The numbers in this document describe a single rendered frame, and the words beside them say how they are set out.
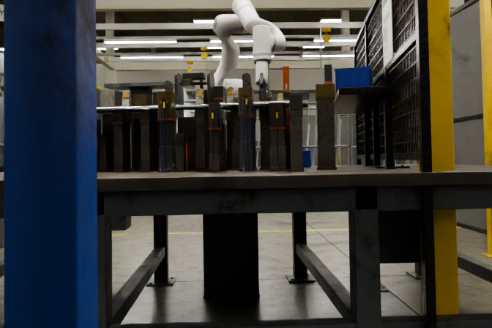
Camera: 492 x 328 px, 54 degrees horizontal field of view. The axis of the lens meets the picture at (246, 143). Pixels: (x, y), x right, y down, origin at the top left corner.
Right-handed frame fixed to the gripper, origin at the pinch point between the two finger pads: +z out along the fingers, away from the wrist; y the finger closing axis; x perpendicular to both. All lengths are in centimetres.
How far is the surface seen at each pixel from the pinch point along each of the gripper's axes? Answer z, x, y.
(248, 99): 3.6, -4.2, 20.0
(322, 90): -0.2, 26.1, 12.0
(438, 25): -16, 64, 48
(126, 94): -5, -70, -18
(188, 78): -12.6, -39.0, -21.3
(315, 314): 103, 22, -20
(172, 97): 1.3, -37.8, 14.0
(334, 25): -229, 82, -737
